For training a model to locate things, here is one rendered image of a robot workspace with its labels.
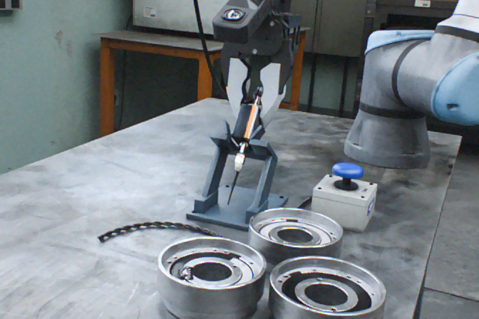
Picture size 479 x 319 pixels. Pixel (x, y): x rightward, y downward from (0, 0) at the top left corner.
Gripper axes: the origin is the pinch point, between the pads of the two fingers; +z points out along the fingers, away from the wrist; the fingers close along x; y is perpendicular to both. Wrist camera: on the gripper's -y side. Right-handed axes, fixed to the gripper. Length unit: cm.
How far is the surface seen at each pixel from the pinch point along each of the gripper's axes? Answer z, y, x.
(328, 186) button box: 7.8, 0.9, -11.4
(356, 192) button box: 7.7, 0.7, -15.0
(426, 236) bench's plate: 12.2, 2.4, -24.1
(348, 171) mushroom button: 5.1, 0.5, -13.8
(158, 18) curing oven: 1, 188, 119
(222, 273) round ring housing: 11.1, -22.6, -6.4
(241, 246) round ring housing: 9.0, -19.9, -7.2
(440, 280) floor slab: 88, 157, -27
